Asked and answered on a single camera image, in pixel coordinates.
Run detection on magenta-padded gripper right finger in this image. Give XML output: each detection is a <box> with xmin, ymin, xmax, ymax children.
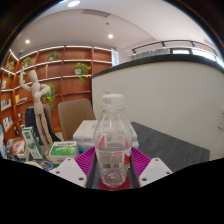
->
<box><xmin>129</xmin><ymin>146</ymin><xmax>174</xmax><ymax>190</ymax></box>

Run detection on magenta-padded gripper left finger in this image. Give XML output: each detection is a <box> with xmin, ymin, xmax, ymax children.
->
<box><xmin>49</xmin><ymin>146</ymin><xmax>99</xmax><ymax>190</ymax></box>

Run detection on clear plastic water bottle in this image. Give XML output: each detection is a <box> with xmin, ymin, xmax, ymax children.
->
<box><xmin>93</xmin><ymin>93</ymin><xmax>135</xmax><ymax>190</ymax></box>

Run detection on green white tissue box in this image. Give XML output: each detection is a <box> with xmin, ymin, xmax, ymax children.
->
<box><xmin>49</xmin><ymin>140</ymin><xmax>80</xmax><ymax>165</ymax></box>

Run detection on flat round red coaster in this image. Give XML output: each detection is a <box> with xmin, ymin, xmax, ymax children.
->
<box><xmin>98</xmin><ymin>175</ymin><xmax>132</xmax><ymax>192</ymax></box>

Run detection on white cardboard box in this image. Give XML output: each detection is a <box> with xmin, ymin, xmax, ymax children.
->
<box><xmin>72</xmin><ymin>119</ymin><xmax>140</xmax><ymax>150</ymax></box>

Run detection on green white drink carton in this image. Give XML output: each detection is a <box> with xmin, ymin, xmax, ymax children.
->
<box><xmin>21</xmin><ymin>126</ymin><xmax>44</xmax><ymax>160</ymax></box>

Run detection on tan chair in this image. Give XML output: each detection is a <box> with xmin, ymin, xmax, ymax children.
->
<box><xmin>57</xmin><ymin>98</ymin><xmax>97</xmax><ymax>141</ymax></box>

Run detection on dark blue chair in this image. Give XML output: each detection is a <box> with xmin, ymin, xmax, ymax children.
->
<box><xmin>23</xmin><ymin>106</ymin><xmax>63</xmax><ymax>143</ymax></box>

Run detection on wooden artist mannequin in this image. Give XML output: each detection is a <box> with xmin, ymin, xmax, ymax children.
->
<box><xmin>19</xmin><ymin>69</ymin><xmax>55</xmax><ymax>148</ymax></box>

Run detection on grey curtain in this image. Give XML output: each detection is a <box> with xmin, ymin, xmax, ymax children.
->
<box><xmin>131</xmin><ymin>48</ymin><xmax>171</xmax><ymax>61</ymax></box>

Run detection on window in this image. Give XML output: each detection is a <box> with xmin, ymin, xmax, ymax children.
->
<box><xmin>171</xmin><ymin>47</ymin><xmax>224</xmax><ymax>68</ymax></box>

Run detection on ceiling air vent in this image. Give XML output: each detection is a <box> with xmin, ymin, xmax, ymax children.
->
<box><xmin>81</xmin><ymin>9</ymin><xmax>111</xmax><ymax>18</ymax></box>

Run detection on ceiling lights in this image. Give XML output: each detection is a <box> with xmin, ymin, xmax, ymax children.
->
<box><xmin>24</xmin><ymin>0</ymin><xmax>115</xmax><ymax>45</ymax></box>

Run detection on white wall socket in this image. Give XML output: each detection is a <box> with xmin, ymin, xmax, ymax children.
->
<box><xmin>217</xmin><ymin>106</ymin><xmax>224</xmax><ymax>131</ymax></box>

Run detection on wooden wall shelf unit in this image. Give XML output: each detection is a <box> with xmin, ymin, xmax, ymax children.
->
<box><xmin>0</xmin><ymin>44</ymin><xmax>113</xmax><ymax>148</ymax></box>

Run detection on white wall sign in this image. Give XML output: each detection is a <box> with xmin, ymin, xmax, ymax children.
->
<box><xmin>111</xmin><ymin>48</ymin><xmax>120</xmax><ymax>67</ymax></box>

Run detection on black ceiling track rail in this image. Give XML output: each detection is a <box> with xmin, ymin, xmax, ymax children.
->
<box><xmin>130</xmin><ymin>39</ymin><xmax>221</xmax><ymax>56</ymax></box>

